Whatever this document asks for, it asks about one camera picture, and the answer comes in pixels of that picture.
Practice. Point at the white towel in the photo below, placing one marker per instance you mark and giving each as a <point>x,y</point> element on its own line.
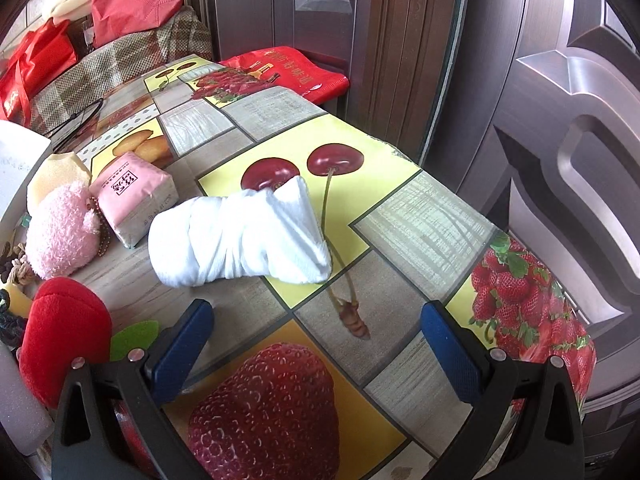
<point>247,233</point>

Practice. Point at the red tote bag with handles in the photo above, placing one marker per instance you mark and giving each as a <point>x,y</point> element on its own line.
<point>42,55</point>

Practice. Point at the plaid blanket covered furniture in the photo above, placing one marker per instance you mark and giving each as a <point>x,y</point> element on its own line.
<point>123,59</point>

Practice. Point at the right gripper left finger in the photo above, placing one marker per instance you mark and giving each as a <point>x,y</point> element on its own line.
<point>88,441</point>

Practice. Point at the pink tissue pack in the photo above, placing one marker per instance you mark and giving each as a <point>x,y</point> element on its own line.
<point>131,192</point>

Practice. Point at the red gift bag on chair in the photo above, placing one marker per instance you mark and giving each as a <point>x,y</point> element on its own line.
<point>289,68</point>

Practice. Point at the pink fluffy plush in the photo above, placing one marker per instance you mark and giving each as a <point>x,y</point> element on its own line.
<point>65,232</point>

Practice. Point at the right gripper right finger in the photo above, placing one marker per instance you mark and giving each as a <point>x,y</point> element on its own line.
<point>546,441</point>

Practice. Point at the white foam tray box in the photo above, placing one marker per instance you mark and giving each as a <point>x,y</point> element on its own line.
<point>21,153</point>

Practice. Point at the red plush apple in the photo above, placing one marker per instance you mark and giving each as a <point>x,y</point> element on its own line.
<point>66,321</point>

